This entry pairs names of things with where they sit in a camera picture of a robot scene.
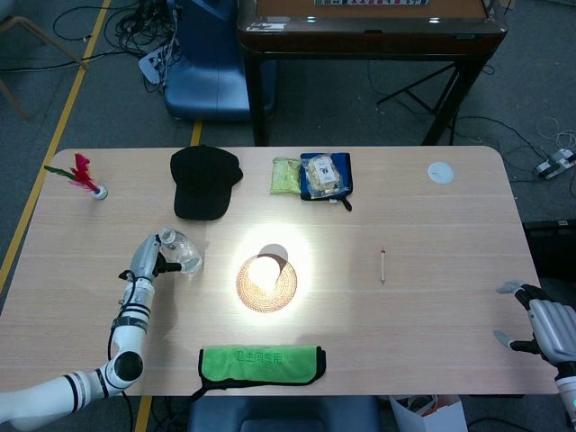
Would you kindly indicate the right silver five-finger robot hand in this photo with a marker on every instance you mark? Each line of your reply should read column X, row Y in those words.
column 555, row 328

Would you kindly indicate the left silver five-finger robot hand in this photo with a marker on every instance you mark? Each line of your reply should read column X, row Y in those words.
column 145, row 258

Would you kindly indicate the transparent plastic water bottle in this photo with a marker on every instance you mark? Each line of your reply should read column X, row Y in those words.
column 186, row 254

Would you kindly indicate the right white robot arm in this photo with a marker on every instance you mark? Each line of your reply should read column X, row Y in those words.
column 568, row 396

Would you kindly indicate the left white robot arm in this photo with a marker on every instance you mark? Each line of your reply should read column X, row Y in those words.
column 130, row 333

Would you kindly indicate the white paper cup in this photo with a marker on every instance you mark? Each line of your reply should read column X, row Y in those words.
column 265, row 272

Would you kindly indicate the black box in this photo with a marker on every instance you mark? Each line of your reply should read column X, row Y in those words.
column 553, row 247

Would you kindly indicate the black baseball cap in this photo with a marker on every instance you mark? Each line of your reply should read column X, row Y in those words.
column 202, row 180

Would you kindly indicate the red green feather shuttlecock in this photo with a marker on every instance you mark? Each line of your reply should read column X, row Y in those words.
column 83, row 177

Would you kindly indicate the round woven rattan coaster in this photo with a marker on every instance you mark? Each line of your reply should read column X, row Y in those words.
column 265, row 300

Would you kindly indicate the white paper bag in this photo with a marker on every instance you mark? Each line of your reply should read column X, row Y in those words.
column 445, row 416

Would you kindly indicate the green microfiber towel black trim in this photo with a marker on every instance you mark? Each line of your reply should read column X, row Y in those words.
column 261, row 364

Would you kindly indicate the yellow-green snack packet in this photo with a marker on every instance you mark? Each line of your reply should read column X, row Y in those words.
column 284, row 176

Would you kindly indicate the grey power strip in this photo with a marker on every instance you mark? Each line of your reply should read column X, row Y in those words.
column 555, row 163

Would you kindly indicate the short wooden pencil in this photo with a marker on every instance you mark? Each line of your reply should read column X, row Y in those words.
column 383, row 265

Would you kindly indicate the white power strip with plugs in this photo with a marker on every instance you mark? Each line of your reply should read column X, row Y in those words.
column 152, row 67

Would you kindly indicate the white round grommet cover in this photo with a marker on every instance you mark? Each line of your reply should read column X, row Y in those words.
column 440, row 172

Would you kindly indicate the clear bag of snacks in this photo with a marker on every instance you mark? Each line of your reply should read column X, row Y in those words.
column 321, row 177

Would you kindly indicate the dark blue padded seat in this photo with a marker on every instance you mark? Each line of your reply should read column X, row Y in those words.
column 283, row 416

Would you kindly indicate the blue fabric pouch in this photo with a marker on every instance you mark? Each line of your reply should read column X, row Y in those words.
column 345, row 173

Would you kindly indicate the light wooden chair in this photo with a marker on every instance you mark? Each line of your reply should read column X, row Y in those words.
column 27, row 27

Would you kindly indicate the dark wooden mahjong table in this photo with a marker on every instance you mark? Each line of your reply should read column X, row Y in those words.
column 360, row 42

